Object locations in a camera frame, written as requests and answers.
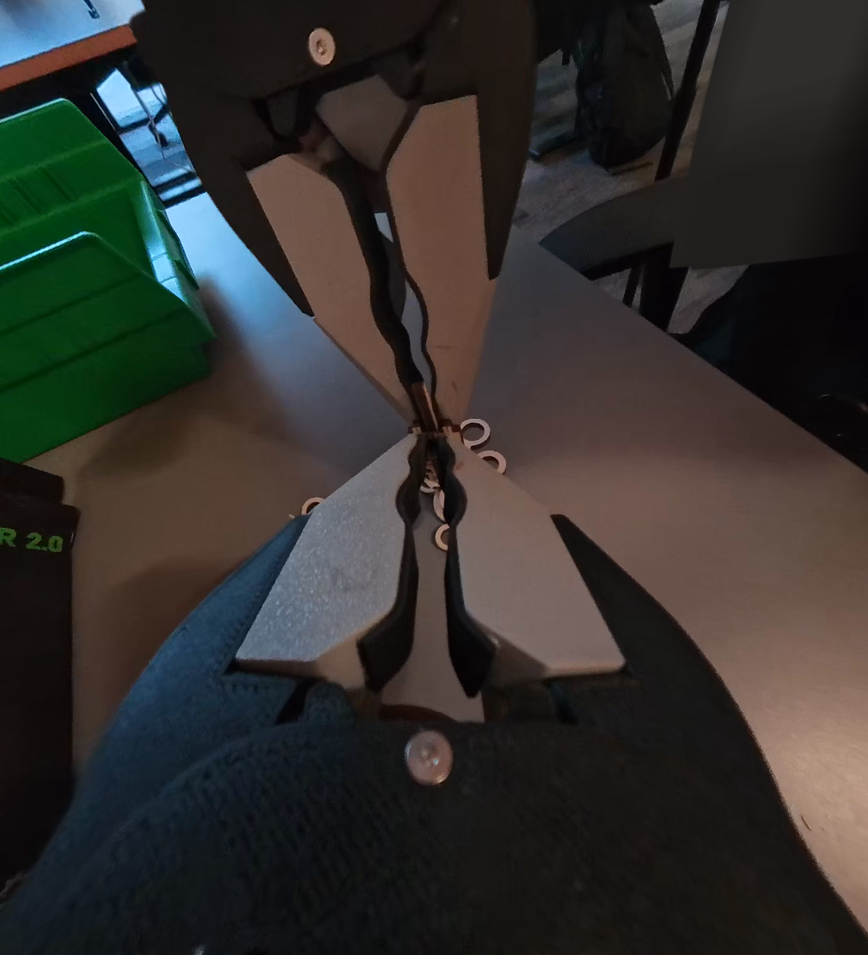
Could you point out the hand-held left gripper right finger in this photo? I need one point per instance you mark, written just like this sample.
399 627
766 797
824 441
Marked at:
531 597

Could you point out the orange-edged white table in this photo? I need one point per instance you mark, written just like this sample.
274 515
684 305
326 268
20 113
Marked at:
24 45

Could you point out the black model kit box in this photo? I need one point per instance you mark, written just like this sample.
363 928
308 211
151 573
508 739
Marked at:
1 477
9 671

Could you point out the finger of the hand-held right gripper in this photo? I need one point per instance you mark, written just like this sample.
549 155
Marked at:
307 239
449 224

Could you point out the black backpack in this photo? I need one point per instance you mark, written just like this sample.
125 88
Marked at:
624 82

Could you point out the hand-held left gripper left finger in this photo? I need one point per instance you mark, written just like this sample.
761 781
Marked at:
329 589

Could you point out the black office chair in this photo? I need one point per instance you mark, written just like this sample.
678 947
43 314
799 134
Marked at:
613 231

